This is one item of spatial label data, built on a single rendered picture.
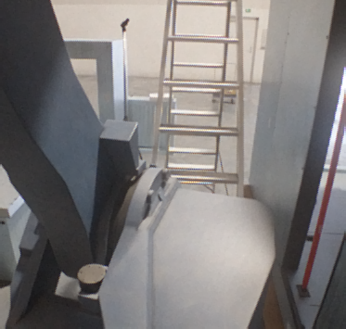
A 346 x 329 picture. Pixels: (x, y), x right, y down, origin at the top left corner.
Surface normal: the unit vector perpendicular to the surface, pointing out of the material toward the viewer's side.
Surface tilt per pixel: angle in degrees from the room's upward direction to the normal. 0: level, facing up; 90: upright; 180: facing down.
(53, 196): 100
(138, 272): 25
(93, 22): 90
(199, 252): 16
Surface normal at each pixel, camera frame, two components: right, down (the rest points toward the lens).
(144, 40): -0.10, 0.38
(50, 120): 0.94, 0.00
